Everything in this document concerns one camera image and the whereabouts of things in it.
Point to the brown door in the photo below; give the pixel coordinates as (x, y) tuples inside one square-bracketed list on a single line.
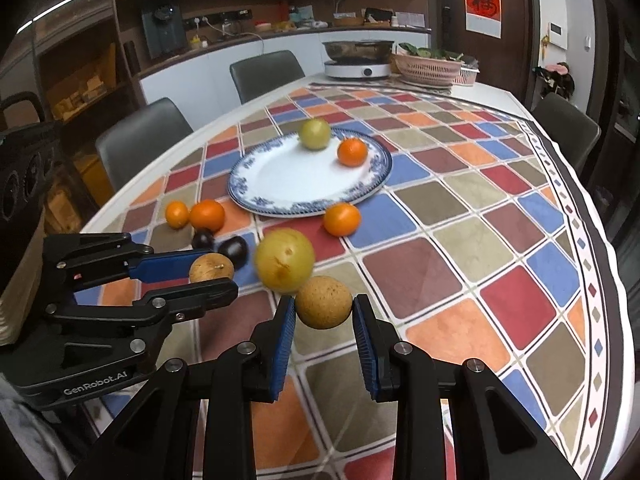
[(512, 60)]

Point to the tall black speaker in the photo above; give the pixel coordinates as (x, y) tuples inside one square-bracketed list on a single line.
[(131, 57)]

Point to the white lower cabinets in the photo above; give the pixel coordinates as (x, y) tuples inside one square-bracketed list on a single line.
[(210, 65)]

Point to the small white basket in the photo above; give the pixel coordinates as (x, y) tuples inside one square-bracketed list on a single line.
[(467, 76)]

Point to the black water dispenser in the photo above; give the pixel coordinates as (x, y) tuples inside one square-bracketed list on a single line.
[(161, 30)]

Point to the black power strip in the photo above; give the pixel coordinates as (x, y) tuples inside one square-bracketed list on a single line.
[(215, 19)]

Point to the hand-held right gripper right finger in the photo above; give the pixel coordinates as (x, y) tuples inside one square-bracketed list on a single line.
[(367, 355)]

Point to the steel pot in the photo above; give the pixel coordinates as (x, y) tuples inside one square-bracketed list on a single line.
[(357, 51)]

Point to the dark purple plum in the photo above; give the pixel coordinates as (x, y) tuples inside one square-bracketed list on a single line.
[(232, 249), (202, 239)]

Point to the grey dining chair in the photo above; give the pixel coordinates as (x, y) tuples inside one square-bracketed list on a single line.
[(565, 125), (265, 77), (140, 140)]

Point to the person's left forearm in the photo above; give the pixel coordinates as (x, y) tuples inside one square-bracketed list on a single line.
[(25, 270)]

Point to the woven wooden basket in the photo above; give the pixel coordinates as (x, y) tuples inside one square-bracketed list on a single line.
[(347, 21)]

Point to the pink plastic basket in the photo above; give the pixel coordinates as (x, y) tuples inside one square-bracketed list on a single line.
[(425, 69)]

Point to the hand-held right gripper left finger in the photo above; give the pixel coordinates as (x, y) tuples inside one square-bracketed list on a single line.
[(282, 345)]

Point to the pink item on rack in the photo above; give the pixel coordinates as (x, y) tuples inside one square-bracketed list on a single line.
[(555, 77)]

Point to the white induction cooker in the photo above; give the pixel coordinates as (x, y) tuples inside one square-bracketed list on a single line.
[(357, 70)]

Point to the blue patterned white plate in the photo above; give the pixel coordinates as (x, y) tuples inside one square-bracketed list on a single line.
[(295, 175)]

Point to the green leafy vegetables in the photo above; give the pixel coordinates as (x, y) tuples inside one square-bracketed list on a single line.
[(420, 51)]

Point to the green pear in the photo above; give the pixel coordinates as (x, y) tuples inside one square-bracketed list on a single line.
[(315, 134)]

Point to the white wall panel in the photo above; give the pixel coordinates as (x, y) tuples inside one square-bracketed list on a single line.
[(557, 35)]

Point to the small orange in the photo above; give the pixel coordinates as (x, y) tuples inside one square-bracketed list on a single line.
[(176, 214)]

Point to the black framed glass door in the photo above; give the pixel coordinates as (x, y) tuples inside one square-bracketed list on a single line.
[(620, 110)]

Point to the small brown pear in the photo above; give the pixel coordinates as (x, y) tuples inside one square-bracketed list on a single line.
[(212, 267)]

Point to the round brown pear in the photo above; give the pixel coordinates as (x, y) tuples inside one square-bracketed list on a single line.
[(323, 302)]

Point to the black crate with round holes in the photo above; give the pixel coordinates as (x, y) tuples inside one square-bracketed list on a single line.
[(25, 180)]

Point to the white desk lamp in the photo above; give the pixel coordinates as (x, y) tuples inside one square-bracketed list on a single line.
[(340, 5)]

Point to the large yellow pear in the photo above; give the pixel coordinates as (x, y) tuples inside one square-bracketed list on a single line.
[(284, 260)]

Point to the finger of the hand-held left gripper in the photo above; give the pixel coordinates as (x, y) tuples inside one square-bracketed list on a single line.
[(160, 266), (210, 292)]

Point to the red and white door poster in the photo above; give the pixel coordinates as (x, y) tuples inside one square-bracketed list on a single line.
[(482, 0)]

